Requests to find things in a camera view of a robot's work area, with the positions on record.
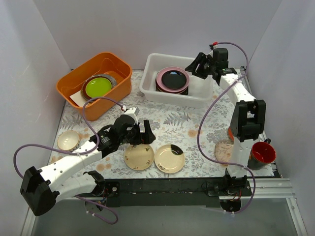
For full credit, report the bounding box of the cream floral plate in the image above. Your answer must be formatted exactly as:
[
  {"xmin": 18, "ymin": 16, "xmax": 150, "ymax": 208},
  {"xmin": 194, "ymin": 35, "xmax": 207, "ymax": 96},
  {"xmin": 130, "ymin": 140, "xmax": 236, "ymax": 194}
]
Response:
[{"xmin": 124, "ymin": 144, "xmax": 155, "ymax": 171}]

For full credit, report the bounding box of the black round plate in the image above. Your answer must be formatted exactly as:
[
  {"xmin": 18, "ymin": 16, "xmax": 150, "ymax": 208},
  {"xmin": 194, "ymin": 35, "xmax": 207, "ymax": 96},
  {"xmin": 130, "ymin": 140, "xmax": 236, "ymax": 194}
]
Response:
[{"xmin": 161, "ymin": 70, "xmax": 187, "ymax": 90}]

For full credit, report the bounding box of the black floral rectangular plate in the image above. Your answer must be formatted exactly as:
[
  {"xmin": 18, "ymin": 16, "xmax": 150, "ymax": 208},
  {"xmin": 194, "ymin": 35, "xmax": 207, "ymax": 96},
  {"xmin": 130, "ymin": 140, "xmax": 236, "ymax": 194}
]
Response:
[{"xmin": 155, "ymin": 83, "xmax": 190, "ymax": 95}]

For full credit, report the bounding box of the cream plate with green patch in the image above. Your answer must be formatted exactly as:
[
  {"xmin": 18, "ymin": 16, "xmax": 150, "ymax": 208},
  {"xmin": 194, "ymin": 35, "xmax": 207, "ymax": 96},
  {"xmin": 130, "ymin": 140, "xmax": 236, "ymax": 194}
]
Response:
[{"xmin": 155, "ymin": 144, "xmax": 185, "ymax": 174}]

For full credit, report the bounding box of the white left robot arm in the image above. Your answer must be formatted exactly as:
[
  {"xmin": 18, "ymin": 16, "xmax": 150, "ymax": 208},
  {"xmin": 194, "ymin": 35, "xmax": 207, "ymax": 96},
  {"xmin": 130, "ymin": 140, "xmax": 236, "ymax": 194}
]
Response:
[{"xmin": 20, "ymin": 114, "xmax": 156, "ymax": 216}]

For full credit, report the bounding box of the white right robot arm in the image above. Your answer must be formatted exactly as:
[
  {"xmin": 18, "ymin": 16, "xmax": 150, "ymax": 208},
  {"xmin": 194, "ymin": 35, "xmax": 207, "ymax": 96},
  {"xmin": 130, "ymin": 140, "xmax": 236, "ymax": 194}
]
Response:
[{"xmin": 185, "ymin": 48, "xmax": 266, "ymax": 196}]

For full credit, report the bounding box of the white plastic bin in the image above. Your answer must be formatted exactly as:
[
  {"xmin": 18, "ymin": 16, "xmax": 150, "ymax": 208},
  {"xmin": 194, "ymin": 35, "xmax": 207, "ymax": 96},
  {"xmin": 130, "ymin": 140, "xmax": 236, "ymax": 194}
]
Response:
[{"xmin": 139, "ymin": 53, "xmax": 214, "ymax": 108}]

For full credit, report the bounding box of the dark red plate in bin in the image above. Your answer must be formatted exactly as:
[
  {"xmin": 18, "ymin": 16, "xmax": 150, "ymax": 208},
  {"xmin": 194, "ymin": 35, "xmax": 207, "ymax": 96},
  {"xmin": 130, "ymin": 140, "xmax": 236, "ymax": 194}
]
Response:
[{"xmin": 81, "ymin": 74, "xmax": 118, "ymax": 100}]

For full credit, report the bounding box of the white square plate in bin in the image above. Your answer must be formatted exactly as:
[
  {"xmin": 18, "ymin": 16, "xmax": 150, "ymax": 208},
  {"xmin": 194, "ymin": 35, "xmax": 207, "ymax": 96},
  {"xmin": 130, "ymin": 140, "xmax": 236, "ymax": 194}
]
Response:
[{"xmin": 70, "ymin": 91, "xmax": 87, "ymax": 107}]

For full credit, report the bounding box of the orange plastic bin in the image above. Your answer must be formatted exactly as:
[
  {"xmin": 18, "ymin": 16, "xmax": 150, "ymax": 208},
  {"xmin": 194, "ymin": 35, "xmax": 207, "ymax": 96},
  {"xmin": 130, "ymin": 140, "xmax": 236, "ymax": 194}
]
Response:
[{"xmin": 57, "ymin": 52, "xmax": 132, "ymax": 121}]

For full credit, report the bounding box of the floral table mat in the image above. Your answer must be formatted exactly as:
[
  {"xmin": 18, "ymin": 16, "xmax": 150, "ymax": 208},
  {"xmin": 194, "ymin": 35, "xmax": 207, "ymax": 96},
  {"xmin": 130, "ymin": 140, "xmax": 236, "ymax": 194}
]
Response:
[{"xmin": 53, "ymin": 71, "xmax": 234, "ymax": 178}]

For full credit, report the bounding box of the lime green plate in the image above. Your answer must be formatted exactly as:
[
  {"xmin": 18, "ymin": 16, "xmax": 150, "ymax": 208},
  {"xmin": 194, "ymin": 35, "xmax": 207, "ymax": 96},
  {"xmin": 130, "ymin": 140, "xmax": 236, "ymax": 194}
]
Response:
[{"xmin": 85, "ymin": 77, "xmax": 112, "ymax": 98}]

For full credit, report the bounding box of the small cream bowl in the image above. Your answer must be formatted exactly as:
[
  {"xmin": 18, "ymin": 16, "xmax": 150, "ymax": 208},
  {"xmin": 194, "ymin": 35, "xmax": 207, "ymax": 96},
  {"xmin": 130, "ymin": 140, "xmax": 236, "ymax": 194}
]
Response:
[{"xmin": 57, "ymin": 130, "xmax": 80, "ymax": 151}]

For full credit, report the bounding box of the red small bowl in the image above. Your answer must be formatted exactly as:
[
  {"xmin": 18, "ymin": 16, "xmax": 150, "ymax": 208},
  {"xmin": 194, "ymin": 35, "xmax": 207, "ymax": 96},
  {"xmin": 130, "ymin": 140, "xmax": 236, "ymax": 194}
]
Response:
[{"xmin": 228, "ymin": 127, "xmax": 234, "ymax": 141}]

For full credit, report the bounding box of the pink speckled glass plate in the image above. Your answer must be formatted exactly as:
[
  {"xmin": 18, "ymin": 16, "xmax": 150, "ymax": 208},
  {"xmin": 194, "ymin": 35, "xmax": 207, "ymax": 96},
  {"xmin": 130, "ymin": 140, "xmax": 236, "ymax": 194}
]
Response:
[{"xmin": 215, "ymin": 140, "xmax": 233, "ymax": 162}]

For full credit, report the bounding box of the black skull mug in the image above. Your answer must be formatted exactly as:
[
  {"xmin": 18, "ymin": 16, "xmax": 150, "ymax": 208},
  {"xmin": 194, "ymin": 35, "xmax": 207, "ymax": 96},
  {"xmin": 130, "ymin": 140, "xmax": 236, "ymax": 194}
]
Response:
[{"xmin": 247, "ymin": 138, "xmax": 277, "ymax": 170}]

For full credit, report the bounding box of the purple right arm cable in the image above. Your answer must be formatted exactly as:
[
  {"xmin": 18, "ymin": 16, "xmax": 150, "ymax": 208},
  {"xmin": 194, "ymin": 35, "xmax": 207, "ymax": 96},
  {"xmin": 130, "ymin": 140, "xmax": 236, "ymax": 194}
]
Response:
[{"xmin": 196, "ymin": 41, "xmax": 256, "ymax": 214}]

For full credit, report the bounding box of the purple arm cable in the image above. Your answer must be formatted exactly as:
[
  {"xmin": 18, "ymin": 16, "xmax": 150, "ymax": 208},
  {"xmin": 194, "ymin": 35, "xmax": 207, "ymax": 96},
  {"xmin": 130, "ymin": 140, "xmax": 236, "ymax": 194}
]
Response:
[
  {"xmin": 13, "ymin": 97, "xmax": 127, "ymax": 224},
  {"xmin": 196, "ymin": 41, "xmax": 256, "ymax": 214}
]

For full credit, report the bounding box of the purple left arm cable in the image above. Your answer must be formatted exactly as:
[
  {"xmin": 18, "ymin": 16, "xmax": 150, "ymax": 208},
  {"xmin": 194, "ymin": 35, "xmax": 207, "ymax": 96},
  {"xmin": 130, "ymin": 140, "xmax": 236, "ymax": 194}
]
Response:
[{"xmin": 13, "ymin": 97, "xmax": 127, "ymax": 224}]

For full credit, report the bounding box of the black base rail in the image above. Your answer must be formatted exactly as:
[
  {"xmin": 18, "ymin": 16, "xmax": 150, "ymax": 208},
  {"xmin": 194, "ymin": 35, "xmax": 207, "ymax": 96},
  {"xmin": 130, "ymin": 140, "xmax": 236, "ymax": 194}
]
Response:
[{"xmin": 44, "ymin": 169, "xmax": 281, "ymax": 207}]

